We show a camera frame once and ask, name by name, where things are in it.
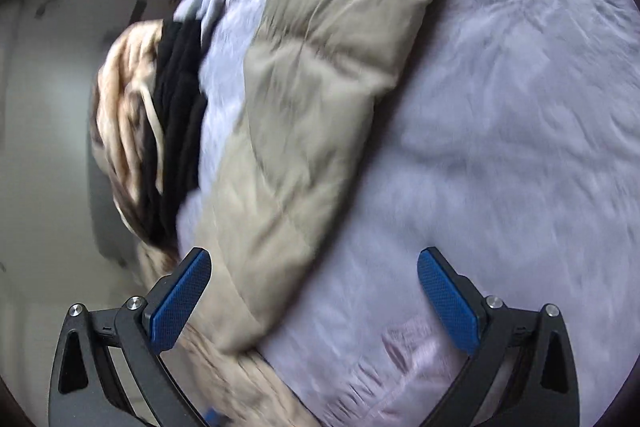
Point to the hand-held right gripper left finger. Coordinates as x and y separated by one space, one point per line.
179 304

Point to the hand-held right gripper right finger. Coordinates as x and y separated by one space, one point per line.
448 304

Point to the beige puffer jacket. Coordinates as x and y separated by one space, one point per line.
310 107

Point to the lavender fleece blanket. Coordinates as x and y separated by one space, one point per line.
500 132

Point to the black and tan patterned blanket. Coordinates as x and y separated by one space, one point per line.
177 107

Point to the tan patterned garment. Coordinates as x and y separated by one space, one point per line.
122 107

